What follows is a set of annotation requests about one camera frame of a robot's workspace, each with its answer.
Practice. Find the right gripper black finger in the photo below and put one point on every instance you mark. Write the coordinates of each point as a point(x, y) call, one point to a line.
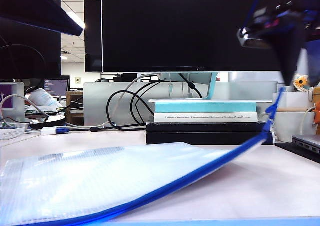
point(314, 60)
point(290, 53)

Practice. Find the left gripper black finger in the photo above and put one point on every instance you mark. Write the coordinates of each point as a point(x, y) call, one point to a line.
point(32, 5)

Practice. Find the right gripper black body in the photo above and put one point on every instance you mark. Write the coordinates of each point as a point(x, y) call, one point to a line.
point(292, 5)

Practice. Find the transparent file bag blue zipper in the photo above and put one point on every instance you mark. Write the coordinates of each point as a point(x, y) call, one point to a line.
point(100, 176)

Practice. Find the white board panel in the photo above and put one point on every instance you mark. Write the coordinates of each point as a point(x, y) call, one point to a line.
point(303, 60)

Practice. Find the crochet doll with orange flower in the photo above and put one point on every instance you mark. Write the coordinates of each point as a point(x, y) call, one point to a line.
point(300, 82)

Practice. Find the white cup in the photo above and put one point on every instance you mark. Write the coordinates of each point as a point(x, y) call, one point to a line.
point(292, 100)

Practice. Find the black frameless monitor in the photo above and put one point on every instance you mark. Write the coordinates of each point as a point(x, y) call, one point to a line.
point(30, 53)

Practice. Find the wooden coaster lid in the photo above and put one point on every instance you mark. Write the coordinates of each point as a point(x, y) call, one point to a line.
point(290, 109)

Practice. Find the orange plush toy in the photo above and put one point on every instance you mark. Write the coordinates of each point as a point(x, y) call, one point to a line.
point(317, 115)

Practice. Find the black monitor with white edge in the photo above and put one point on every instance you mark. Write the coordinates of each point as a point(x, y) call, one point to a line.
point(92, 35)

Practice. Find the silver laptop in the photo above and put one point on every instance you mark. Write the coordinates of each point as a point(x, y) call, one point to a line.
point(308, 142)

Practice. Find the small monitor showing code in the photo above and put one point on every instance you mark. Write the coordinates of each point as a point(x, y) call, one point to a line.
point(56, 88)

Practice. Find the light blue monitor stand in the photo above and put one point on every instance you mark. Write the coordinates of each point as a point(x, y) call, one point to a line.
point(211, 88)

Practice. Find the white printed paper roll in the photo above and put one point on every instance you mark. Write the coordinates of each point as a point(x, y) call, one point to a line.
point(45, 97)

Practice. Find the white computer with purple screen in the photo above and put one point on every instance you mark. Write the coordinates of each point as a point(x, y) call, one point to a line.
point(10, 98)

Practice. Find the teal book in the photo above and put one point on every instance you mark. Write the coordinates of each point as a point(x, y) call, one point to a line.
point(205, 107)

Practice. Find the white book with printed spine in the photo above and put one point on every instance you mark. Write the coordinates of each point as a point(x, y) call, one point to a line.
point(205, 120)

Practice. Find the brown wooden cabinet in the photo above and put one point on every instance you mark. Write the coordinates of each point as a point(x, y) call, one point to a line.
point(75, 108)

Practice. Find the thin black book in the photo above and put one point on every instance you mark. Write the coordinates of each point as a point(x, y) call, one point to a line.
point(200, 127)

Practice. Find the large black AOC monitor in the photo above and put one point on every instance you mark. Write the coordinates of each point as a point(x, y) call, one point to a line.
point(175, 28)

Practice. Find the black flat tray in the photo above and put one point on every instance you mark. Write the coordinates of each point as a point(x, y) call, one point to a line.
point(47, 123)

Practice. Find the thick black book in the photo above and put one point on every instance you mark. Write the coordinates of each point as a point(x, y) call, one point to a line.
point(200, 138)

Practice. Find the white adapter box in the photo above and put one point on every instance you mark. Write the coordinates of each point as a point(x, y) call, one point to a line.
point(48, 131)

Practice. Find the blue VGA connector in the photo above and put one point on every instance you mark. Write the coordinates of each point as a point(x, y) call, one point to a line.
point(62, 130)

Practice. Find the white box stack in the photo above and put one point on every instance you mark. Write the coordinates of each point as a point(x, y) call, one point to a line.
point(11, 133)

